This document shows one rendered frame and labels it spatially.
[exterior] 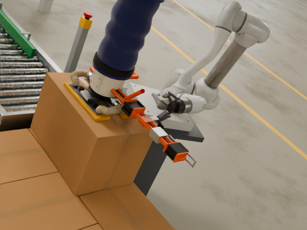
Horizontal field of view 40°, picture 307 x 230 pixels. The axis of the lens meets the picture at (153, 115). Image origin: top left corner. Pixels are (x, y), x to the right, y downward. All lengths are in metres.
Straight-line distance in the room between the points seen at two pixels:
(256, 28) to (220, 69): 0.36
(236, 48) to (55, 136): 1.20
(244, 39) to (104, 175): 1.13
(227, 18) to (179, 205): 1.63
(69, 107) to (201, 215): 1.66
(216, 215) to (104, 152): 1.65
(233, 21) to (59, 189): 1.35
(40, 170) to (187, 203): 1.52
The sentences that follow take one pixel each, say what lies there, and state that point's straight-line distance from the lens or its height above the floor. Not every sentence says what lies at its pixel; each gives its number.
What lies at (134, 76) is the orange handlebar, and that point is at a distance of 2.51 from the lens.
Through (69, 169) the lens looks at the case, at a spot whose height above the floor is 0.63.
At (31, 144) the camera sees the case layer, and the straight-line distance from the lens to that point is 2.58.
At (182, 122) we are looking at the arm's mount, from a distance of 2.84.
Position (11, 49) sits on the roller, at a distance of 3.60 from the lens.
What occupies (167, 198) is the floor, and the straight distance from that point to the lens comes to 3.50.
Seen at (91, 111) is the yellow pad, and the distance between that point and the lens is 2.24.
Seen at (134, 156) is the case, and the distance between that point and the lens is 2.38.
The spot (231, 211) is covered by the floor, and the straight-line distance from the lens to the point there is 3.78.
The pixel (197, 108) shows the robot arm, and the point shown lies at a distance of 2.47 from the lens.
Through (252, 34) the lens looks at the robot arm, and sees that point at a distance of 2.59.
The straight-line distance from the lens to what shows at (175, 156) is 1.97.
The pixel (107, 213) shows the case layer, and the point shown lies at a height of 0.54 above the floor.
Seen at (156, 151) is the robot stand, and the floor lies 0.49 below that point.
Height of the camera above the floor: 2.11
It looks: 28 degrees down
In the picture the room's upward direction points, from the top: 25 degrees clockwise
